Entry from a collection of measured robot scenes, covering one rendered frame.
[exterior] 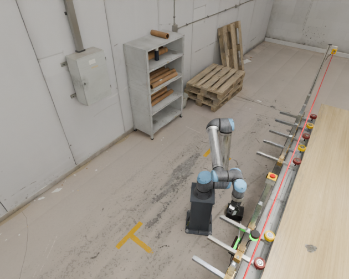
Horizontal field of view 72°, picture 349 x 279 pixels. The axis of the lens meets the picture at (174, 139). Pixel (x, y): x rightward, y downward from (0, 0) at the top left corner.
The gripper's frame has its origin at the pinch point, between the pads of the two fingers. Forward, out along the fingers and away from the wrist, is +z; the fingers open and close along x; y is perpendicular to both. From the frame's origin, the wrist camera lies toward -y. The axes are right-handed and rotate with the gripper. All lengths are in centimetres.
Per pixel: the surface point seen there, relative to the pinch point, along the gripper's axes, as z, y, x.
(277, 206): 34, 57, -32
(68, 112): 1, 31, 237
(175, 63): -9, 223, 190
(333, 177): 6, 96, -69
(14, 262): 96, -113, 188
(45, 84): -45, 16, 238
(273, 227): 34, 32, -35
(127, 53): -47, 137, 219
